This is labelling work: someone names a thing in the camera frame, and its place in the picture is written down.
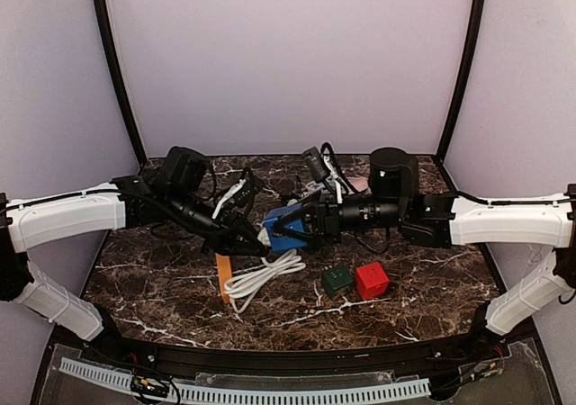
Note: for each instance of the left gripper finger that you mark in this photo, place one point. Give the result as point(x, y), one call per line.
point(248, 235)
point(242, 248)

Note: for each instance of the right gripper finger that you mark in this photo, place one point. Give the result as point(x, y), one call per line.
point(307, 213)
point(292, 238)

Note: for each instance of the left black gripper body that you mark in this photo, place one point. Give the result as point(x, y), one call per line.
point(228, 230)

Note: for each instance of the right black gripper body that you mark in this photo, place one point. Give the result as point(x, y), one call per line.
point(321, 219)

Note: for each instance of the orange power strip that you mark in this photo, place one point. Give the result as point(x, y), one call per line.
point(224, 271)

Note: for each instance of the blue cube socket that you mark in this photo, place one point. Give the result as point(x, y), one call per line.
point(276, 214)

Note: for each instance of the dark green cube socket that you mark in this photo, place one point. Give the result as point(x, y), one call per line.
point(336, 280)

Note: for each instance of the red cube socket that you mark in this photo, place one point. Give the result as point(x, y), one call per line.
point(371, 281)

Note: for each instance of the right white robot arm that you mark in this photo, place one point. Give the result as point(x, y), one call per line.
point(446, 220)

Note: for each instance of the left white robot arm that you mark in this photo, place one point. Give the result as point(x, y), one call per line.
point(35, 231)

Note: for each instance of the pink plug adapter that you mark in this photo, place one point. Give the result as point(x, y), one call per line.
point(359, 183)

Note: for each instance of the small circuit board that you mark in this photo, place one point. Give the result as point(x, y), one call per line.
point(149, 387)

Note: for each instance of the left black frame post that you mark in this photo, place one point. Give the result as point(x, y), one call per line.
point(114, 67)

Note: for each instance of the black frame post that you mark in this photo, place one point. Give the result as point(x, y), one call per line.
point(464, 70)
point(114, 67)

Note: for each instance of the white slotted cable duct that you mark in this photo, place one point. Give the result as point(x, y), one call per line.
point(120, 381)

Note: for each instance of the right black frame post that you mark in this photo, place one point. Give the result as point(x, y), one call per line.
point(464, 70)

